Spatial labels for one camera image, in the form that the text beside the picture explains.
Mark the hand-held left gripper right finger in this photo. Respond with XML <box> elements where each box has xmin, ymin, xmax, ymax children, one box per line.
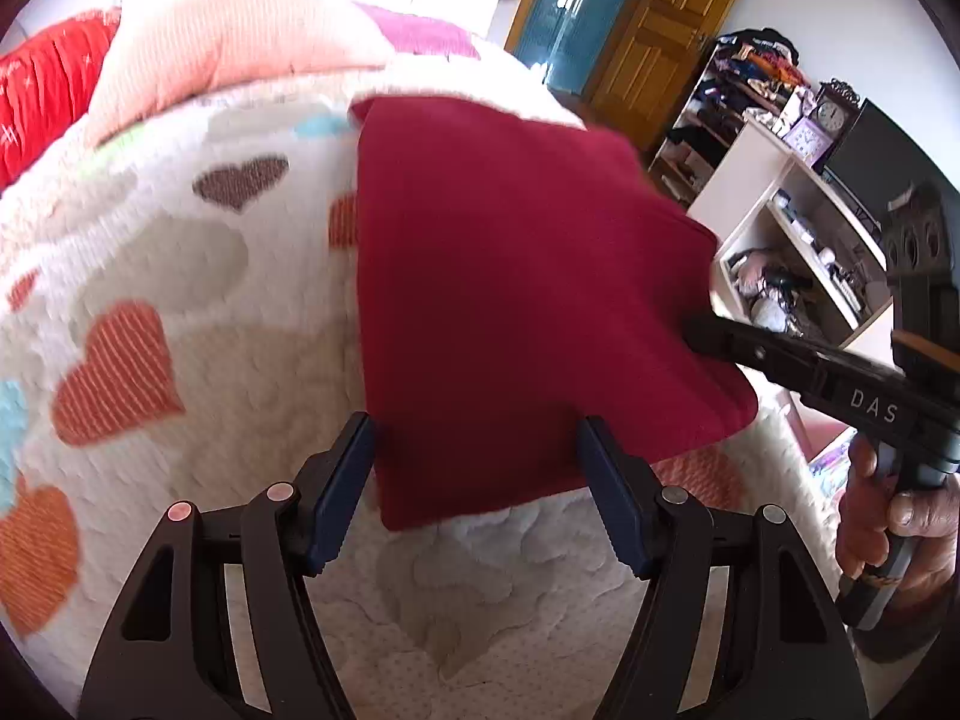
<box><xmin>576</xmin><ymin>415</ymin><xmax>871</xmax><ymax>720</ymax></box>

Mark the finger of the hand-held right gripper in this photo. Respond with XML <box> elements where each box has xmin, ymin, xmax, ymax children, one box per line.
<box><xmin>682</xmin><ymin>313</ymin><xmax>826</xmax><ymax>400</ymax></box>

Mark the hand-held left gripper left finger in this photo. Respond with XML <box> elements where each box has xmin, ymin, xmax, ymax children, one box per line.
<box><xmin>79</xmin><ymin>411</ymin><xmax>376</xmax><ymax>720</ymax></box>

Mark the maroon short-sleeved shirt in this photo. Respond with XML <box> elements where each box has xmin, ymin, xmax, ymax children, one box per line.
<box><xmin>349</xmin><ymin>96</ymin><xmax>760</xmax><ymax>533</ymax></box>

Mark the rack full of clothes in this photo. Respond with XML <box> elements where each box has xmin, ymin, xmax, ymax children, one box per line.
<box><xmin>649</xmin><ymin>28</ymin><xmax>815</xmax><ymax>203</ymax></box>

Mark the person's right hand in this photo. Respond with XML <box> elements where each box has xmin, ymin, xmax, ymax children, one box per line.
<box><xmin>836</xmin><ymin>436</ymin><xmax>960</xmax><ymax>616</ymax></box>

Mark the colourful printed box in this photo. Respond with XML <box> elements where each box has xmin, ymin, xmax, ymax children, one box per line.
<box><xmin>808</xmin><ymin>427</ymin><xmax>857</xmax><ymax>492</ymax></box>

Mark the white shelf unit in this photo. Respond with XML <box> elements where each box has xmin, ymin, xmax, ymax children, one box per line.
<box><xmin>686</xmin><ymin>120</ymin><xmax>897</xmax><ymax>361</ymax></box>

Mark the small purple clock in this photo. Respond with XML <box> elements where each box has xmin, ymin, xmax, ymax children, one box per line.
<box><xmin>781</xmin><ymin>116</ymin><xmax>833</xmax><ymax>170</ymax></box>

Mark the black television screen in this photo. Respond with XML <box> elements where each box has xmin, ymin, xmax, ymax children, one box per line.
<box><xmin>821</xmin><ymin>97</ymin><xmax>960</xmax><ymax>241</ymax></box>

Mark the dark ornate mantel clock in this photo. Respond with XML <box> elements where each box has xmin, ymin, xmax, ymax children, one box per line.
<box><xmin>814</xmin><ymin>79</ymin><xmax>863</xmax><ymax>145</ymax></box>

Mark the pastel patchwork quilt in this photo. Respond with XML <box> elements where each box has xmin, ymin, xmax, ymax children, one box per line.
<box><xmin>0</xmin><ymin>37</ymin><xmax>856</xmax><ymax>720</ymax></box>

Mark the wooden panel door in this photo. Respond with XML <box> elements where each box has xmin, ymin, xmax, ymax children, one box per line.
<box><xmin>589</xmin><ymin>0</ymin><xmax>762</xmax><ymax>155</ymax></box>

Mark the blue glass door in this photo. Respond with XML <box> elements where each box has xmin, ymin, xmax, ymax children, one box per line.
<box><xmin>517</xmin><ymin>0</ymin><xmax>646</xmax><ymax>95</ymax></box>

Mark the purple towel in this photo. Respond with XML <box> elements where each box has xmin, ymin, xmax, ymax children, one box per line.
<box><xmin>352</xmin><ymin>1</ymin><xmax>481</xmax><ymax>61</ymax></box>

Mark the pink ribbed pillow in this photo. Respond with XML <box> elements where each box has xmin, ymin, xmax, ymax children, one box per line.
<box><xmin>84</xmin><ymin>0</ymin><xmax>398</xmax><ymax>147</ymax></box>

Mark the red quilted pillow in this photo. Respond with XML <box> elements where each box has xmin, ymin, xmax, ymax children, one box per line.
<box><xmin>0</xmin><ymin>7</ymin><xmax>122</xmax><ymax>192</ymax></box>

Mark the clutter of cables and bags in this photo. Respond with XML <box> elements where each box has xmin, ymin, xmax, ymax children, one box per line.
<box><xmin>724</xmin><ymin>247</ymin><xmax>822</xmax><ymax>338</ymax></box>

